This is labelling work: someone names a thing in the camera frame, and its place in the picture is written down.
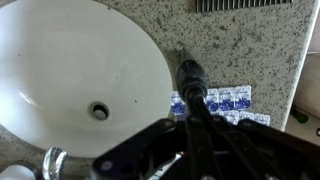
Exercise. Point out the chrome faucet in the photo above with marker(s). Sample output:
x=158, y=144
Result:
x=53, y=163

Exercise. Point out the blue contact lens packs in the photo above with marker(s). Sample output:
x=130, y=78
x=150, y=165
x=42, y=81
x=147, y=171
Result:
x=233, y=104

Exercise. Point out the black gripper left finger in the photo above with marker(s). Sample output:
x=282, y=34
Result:
x=143, y=154

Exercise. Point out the white oval sink basin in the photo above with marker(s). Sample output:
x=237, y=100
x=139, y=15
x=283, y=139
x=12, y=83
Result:
x=78, y=75

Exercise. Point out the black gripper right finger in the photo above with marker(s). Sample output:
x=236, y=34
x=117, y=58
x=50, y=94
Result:
x=252, y=151

